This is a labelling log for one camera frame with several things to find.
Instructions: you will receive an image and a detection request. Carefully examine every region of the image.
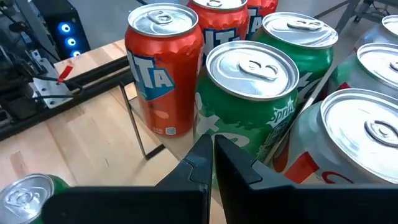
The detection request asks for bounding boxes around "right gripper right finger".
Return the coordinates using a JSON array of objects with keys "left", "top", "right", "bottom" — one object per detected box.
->
[{"left": 213, "top": 134, "right": 398, "bottom": 224}]

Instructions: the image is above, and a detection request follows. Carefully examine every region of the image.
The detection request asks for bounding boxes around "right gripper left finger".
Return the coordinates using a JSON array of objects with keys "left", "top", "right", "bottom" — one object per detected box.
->
[{"left": 41, "top": 133, "right": 214, "bottom": 224}]

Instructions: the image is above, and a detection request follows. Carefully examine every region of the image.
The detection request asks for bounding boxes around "black device with blue light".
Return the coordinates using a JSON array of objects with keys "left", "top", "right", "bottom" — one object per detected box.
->
[{"left": 32, "top": 0, "right": 91, "bottom": 60}]

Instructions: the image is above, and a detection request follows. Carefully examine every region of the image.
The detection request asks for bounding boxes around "silver metal frame bracket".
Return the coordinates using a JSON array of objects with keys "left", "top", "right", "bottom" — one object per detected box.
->
[{"left": 30, "top": 57, "right": 75, "bottom": 110}]

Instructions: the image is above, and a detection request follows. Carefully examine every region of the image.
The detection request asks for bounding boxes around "red wire connector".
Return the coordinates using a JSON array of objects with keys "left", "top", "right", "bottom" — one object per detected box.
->
[{"left": 57, "top": 64, "right": 75, "bottom": 83}]

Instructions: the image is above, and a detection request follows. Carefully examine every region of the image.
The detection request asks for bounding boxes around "grey metal table frame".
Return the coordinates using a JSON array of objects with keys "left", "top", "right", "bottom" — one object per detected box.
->
[{"left": 313, "top": 0, "right": 398, "bottom": 35}]

